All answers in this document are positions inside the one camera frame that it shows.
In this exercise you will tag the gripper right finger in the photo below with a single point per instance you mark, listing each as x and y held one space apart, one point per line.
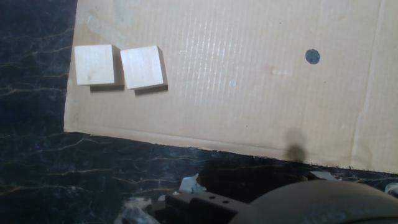
321 175

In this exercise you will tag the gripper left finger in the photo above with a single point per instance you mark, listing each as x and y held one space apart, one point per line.
199 208

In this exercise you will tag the light wooden cube block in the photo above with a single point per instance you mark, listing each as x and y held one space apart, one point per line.
141 67
93 63

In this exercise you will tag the brown cardboard sheet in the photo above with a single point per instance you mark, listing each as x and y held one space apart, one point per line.
217 109

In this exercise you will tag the dark marble pattern mat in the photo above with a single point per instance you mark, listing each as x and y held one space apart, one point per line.
31 155

